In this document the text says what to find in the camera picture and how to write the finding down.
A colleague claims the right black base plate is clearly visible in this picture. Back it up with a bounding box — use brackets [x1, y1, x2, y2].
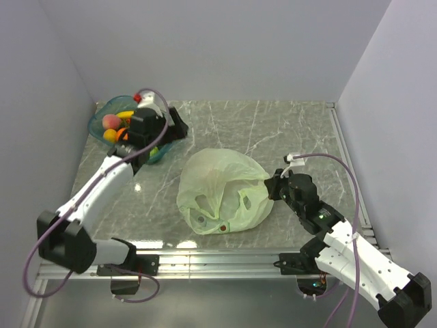
[273, 253, 320, 275]

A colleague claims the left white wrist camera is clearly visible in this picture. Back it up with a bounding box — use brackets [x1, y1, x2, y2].
[133, 91, 166, 117]

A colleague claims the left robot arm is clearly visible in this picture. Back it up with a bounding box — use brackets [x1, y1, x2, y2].
[37, 107, 188, 275]

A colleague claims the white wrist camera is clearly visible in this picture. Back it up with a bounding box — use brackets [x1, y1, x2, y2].
[281, 153, 305, 178]
[133, 91, 166, 117]

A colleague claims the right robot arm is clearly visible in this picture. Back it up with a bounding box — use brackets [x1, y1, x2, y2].
[264, 169, 432, 327]

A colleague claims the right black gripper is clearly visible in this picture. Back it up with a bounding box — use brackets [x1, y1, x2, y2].
[264, 167, 304, 216]

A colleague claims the blue transparent plastic tray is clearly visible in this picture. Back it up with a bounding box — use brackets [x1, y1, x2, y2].
[87, 95, 175, 165]

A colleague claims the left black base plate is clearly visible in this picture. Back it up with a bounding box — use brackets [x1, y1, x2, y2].
[96, 254, 160, 276]

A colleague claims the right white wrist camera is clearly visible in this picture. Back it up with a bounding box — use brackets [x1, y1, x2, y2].
[281, 153, 305, 178]

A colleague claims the light green plastic bag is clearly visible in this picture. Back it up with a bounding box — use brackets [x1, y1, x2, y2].
[176, 148, 274, 235]

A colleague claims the aluminium mounting rail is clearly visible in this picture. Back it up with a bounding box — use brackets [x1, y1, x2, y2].
[36, 248, 399, 280]

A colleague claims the orange fruit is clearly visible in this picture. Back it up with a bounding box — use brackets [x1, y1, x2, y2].
[115, 128, 128, 143]

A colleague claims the pink peach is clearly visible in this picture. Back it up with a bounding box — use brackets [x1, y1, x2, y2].
[102, 114, 122, 130]

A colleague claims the black box under rail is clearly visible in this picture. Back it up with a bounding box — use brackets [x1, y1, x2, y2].
[110, 279, 140, 296]

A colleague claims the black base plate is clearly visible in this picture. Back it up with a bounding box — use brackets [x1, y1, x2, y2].
[273, 253, 320, 275]
[96, 254, 160, 276]

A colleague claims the small yellow lemon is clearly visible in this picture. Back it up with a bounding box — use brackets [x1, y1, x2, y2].
[102, 129, 117, 143]

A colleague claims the right side aluminium rail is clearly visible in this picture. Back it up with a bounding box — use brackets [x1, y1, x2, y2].
[326, 102, 380, 249]

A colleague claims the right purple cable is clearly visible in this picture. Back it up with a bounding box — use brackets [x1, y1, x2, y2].
[288, 152, 361, 328]

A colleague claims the yellow banana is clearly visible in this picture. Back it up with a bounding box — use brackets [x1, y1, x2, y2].
[116, 111, 135, 120]

